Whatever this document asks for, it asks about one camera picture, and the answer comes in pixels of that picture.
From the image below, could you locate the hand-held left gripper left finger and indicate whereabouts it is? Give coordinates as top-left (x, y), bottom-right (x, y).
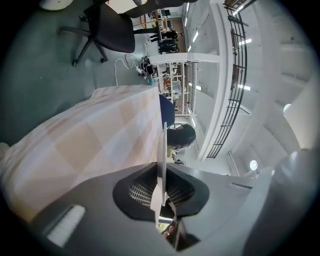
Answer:
top-left (27, 162), bottom-right (173, 256)

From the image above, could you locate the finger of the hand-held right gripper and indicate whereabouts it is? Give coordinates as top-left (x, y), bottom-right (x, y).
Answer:
top-left (241, 149), bottom-right (320, 256)

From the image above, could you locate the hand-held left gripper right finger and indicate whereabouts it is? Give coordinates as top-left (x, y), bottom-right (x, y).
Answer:
top-left (166, 163), bottom-right (258, 251)

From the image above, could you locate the table with checkered tablecloth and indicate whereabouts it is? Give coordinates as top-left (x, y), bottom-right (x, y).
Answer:
top-left (0, 84), bottom-right (165, 224)

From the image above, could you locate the dark blue chair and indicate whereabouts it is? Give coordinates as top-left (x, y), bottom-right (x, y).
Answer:
top-left (158, 94), bottom-right (176, 129)

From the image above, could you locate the black balcony railing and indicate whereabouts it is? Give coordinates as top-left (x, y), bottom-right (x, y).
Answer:
top-left (205, 4), bottom-right (249, 160)

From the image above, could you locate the black office chair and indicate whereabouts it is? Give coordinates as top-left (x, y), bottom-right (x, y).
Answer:
top-left (58, 0), bottom-right (136, 67)

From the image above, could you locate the white shelving frame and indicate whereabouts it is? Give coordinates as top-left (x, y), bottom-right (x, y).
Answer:
top-left (149, 52), bottom-right (221, 119)

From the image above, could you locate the white floor cable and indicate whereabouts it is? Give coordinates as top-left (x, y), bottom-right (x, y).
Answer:
top-left (114, 53), bottom-right (141, 87)

